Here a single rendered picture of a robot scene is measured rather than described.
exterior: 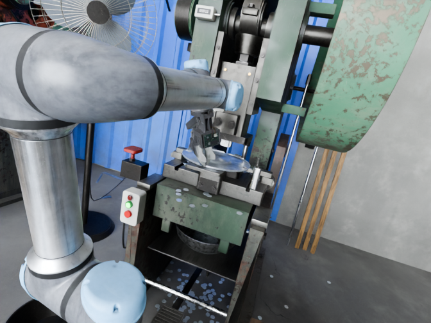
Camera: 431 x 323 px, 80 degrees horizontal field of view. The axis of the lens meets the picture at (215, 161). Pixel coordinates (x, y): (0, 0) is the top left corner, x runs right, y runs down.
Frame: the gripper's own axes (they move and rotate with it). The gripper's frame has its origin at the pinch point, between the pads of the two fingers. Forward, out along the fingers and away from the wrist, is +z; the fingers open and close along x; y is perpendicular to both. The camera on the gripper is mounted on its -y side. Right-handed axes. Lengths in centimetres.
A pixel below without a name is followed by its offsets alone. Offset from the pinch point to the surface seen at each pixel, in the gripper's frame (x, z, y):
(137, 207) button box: -25.7, 14.1, -8.8
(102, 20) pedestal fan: -13, -54, -72
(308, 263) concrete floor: 80, 112, -15
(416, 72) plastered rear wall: 185, -7, -22
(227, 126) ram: 15.9, -8.1, -8.8
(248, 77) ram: 26.8, -25.8, -8.3
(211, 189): 3.4, 14.7, -4.0
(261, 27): 37, -43, -12
